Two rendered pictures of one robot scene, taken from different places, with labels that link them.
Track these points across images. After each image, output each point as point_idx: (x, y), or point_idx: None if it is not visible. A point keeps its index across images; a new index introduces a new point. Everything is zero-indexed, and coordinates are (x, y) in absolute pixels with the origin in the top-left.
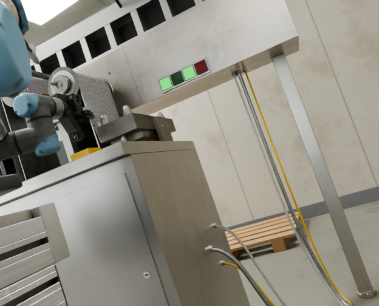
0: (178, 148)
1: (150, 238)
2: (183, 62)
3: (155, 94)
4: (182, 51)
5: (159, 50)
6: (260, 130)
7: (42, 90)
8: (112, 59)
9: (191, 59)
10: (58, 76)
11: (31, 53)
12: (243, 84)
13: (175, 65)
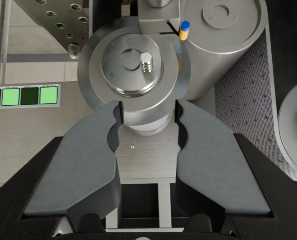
0: None
1: None
2: (13, 115)
3: (71, 87)
4: (8, 131)
5: (40, 147)
6: None
7: (242, 123)
8: (119, 165)
9: (2, 114)
10: (127, 86)
11: (70, 130)
12: None
13: (26, 115)
